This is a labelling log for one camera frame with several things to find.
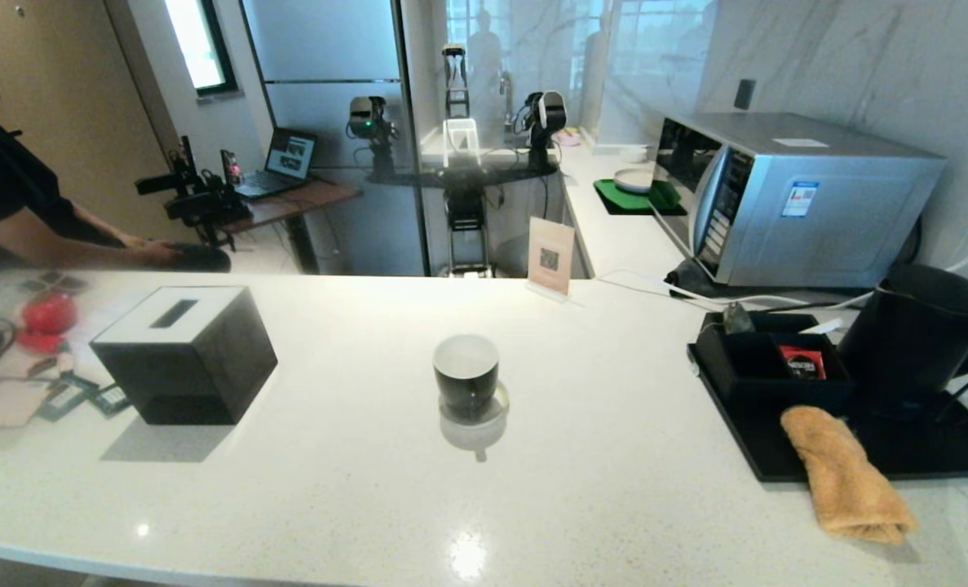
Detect black electric kettle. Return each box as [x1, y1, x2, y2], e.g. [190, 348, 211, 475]
[838, 263, 968, 421]

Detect beige QR code sign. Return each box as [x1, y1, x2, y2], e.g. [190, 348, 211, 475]
[524, 217, 576, 304]

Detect background robot torso column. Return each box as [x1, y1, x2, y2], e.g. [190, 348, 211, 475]
[441, 42, 488, 276]

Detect black cup white inside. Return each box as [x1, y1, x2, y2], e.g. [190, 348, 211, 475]
[433, 333, 501, 422]

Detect round glass coaster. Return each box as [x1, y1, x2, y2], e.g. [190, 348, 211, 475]
[439, 383, 511, 426]

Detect dark curved tabletop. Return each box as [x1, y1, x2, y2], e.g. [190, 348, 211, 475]
[367, 161, 562, 190]

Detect green tray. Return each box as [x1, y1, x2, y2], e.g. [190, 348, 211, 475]
[594, 179, 687, 218]

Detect white bowl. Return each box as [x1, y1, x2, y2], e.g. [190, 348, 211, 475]
[612, 167, 656, 195]

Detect wooden desk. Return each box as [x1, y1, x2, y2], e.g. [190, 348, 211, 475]
[221, 181, 364, 276]

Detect metal faucet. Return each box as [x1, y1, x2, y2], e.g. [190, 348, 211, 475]
[496, 69, 519, 133]

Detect open laptop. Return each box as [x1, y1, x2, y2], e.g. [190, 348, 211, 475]
[235, 129, 319, 201]

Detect black sachet organizer box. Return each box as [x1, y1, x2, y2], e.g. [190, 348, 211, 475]
[693, 312, 855, 413]

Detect frosted glass partition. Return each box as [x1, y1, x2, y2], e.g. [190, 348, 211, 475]
[239, 0, 431, 278]

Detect black tissue box white top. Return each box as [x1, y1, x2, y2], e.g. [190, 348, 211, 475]
[91, 285, 279, 426]

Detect black teleoperation rig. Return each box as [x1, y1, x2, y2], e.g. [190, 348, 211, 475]
[135, 136, 254, 248]

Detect red coffee sachet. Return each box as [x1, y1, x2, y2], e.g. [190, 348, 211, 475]
[777, 344, 827, 381]

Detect silver microwave oven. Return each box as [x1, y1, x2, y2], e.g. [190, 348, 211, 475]
[651, 113, 948, 289]

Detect dark green card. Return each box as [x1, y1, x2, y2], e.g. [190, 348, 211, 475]
[91, 382, 134, 417]
[38, 377, 86, 421]

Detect orange folded towel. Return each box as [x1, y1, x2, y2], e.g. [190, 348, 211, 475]
[780, 405, 918, 545]

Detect small dark tiles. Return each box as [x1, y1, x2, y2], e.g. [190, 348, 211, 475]
[17, 271, 91, 297]

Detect red round object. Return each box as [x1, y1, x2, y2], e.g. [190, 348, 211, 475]
[17, 293, 81, 354]

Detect black serving tray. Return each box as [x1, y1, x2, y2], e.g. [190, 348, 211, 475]
[686, 314, 968, 482]

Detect pink pad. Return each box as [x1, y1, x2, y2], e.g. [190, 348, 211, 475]
[0, 377, 48, 431]

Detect person black t-shirt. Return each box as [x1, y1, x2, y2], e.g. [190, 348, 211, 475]
[0, 20, 232, 274]

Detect window with dark frame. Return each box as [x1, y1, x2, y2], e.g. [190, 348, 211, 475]
[164, 0, 238, 100]

